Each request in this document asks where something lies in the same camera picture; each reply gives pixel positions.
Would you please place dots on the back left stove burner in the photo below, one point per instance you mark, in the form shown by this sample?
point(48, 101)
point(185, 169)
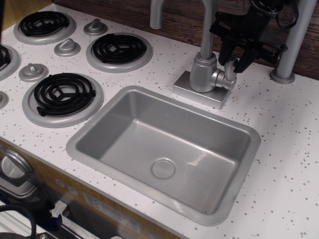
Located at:
point(44, 27)

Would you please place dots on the silver stove knob front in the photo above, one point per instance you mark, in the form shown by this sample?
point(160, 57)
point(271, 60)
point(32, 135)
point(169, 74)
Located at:
point(33, 72)

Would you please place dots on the silver toy faucet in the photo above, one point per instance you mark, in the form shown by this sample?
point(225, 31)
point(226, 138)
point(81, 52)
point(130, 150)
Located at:
point(203, 84)

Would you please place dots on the stove burner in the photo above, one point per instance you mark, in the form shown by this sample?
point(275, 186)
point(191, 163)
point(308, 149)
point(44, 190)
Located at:
point(9, 61)
point(44, 27)
point(62, 100)
point(119, 53)

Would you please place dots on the silver oven dial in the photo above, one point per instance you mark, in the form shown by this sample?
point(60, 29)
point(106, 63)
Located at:
point(14, 168)

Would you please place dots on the silver stove knob middle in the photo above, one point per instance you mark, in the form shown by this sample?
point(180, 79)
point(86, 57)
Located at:
point(67, 48)

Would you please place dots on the back right stove burner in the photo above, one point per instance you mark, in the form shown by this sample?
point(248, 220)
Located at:
point(119, 53)

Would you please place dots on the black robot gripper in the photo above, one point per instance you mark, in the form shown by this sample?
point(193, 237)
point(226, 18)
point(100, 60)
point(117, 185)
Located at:
point(251, 33)

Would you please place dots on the grey toy sink basin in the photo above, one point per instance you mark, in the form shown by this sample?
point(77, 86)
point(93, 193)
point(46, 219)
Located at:
point(192, 161)

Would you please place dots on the front right stove burner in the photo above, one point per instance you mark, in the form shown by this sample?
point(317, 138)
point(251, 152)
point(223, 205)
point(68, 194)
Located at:
point(62, 100)

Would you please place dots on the grey support pole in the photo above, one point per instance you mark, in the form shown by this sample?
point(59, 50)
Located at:
point(283, 74)

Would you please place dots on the silver faucet lever handle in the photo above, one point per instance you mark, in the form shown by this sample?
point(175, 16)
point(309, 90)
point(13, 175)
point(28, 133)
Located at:
point(230, 76)

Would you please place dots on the silver stove knob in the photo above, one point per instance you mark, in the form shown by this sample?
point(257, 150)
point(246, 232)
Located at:
point(67, 48)
point(95, 28)
point(33, 72)

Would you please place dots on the far left stove burner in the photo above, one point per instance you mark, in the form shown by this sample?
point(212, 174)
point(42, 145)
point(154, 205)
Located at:
point(9, 61)

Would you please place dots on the silver stove knob back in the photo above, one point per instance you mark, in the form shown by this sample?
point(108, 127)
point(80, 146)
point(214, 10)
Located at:
point(95, 28)

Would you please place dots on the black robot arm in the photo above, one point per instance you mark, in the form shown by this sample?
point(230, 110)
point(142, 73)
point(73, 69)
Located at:
point(266, 3)

